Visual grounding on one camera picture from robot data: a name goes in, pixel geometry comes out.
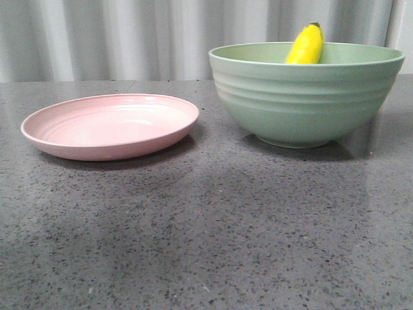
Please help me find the yellow plastic banana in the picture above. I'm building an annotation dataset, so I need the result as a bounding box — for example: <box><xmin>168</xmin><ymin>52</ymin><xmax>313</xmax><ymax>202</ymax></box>
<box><xmin>285</xmin><ymin>22</ymin><xmax>324</xmax><ymax>64</ymax></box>

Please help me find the green ridged bowl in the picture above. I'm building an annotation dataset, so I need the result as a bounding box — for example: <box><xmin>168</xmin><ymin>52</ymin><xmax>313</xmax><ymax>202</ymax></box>
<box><xmin>209</xmin><ymin>42</ymin><xmax>405</xmax><ymax>149</ymax></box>

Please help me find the pink ridged plate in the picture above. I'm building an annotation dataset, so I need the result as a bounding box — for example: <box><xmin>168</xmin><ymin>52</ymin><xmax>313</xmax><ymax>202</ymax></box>
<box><xmin>21</xmin><ymin>94</ymin><xmax>199</xmax><ymax>161</ymax></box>

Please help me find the white pleated curtain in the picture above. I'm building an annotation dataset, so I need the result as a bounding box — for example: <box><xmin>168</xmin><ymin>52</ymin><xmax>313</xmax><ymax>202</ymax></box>
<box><xmin>1</xmin><ymin>1</ymin><xmax>412</xmax><ymax>82</ymax></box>

